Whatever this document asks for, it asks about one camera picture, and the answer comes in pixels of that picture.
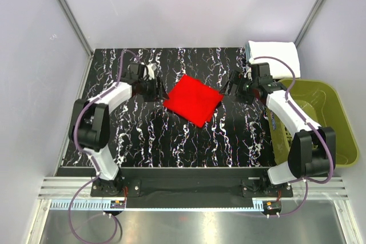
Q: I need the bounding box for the aluminium corner post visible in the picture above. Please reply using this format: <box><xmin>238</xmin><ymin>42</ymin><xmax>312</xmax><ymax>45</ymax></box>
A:
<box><xmin>294</xmin><ymin>0</ymin><xmax>326</xmax><ymax>47</ymax></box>
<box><xmin>57</xmin><ymin>0</ymin><xmax>94</xmax><ymax>57</ymax></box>

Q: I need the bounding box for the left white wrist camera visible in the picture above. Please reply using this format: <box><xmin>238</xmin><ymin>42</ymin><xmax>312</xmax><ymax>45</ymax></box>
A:
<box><xmin>123</xmin><ymin>63</ymin><xmax>157</xmax><ymax>81</ymax></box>

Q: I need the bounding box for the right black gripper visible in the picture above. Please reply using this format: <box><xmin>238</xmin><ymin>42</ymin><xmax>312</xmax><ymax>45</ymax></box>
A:
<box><xmin>219</xmin><ymin>70</ymin><xmax>258</xmax><ymax>106</ymax></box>

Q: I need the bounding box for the white folded t-shirt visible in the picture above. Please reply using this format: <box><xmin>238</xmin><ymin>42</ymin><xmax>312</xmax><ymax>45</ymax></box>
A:
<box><xmin>248</xmin><ymin>41</ymin><xmax>301</xmax><ymax>79</ymax></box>

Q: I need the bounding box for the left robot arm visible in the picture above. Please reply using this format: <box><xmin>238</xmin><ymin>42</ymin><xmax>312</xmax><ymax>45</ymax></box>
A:
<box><xmin>69</xmin><ymin>77</ymin><xmax>168</xmax><ymax>196</ymax></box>

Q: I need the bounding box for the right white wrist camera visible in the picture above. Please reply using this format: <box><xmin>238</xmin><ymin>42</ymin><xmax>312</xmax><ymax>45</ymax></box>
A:
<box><xmin>246</xmin><ymin>61</ymin><xmax>272</xmax><ymax>85</ymax></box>

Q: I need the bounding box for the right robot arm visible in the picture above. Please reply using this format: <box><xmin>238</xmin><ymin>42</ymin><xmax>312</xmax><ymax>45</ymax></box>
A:
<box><xmin>220</xmin><ymin>70</ymin><xmax>336</xmax><ymax>197</ymax></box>

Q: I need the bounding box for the white slotted cable duct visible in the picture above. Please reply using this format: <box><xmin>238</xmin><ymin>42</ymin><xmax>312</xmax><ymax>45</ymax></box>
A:
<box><xmin>50</xmin><ymin>199</ymin><xmax>264</xmax><ymax>211</ymax></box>

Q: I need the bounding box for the right aluminium corner post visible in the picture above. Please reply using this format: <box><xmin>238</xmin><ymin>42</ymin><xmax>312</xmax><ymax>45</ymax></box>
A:
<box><xmin>294</xmin><ymin>0</ymin><xmax>326</xmax><ymax>47</ymax></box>

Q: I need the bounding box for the red t-shirt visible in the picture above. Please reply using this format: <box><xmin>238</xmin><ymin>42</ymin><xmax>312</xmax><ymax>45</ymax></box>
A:
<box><xmin>163</xmin><ymin>75</ymin><xmax>224</xmax><ymax>127</ymax></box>

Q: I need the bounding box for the left aluminium corner post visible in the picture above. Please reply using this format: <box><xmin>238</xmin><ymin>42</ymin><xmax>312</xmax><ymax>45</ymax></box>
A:
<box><xmin>57</xmin><ymin>0</ymin><xmax>94</xmax><ymax>57</ymax></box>

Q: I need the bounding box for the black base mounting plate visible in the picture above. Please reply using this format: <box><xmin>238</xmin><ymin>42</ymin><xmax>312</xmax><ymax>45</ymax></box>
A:
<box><xmin>91</xmin><ymin>167</ymin><xmax>293</xmax><ymax>198</ymax></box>

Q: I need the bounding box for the olive green plastic basket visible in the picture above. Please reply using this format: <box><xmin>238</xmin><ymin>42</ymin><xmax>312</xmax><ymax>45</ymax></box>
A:
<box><xmin>266</xmin><ymin>79</ymin><xmax>359</xmax><ymax>168</ymax></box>

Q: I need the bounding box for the aluminium frame rail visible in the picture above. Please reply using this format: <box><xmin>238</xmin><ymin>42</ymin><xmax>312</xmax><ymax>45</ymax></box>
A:
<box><xmin>39</xmin><ymin>177</ymin><xmax>348</xmax><ymax>200</ymax></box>

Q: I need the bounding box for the light blue folded t-shirt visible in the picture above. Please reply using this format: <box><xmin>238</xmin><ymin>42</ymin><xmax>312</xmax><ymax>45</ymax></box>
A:
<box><xmin>245</xmin><ymin>42</ymin><xmax>252</xmax><ymax>61</ymax></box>

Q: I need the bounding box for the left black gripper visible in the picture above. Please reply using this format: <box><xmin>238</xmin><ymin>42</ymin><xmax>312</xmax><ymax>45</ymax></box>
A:
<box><xmin>139</xmin><ymin>77</ymin><xmax>169</xmax><ymax>103</ymax></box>

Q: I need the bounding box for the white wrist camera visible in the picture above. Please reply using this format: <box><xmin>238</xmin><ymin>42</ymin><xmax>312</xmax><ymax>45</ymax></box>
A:
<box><xmin>246</xmin><ymin>61</ymin><xmax>272</xmax><ymax>85</ymax></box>
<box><xmin>123</xmin><ymin>63</ymin><xmax>157</xmax><ymax>81</ymax></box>

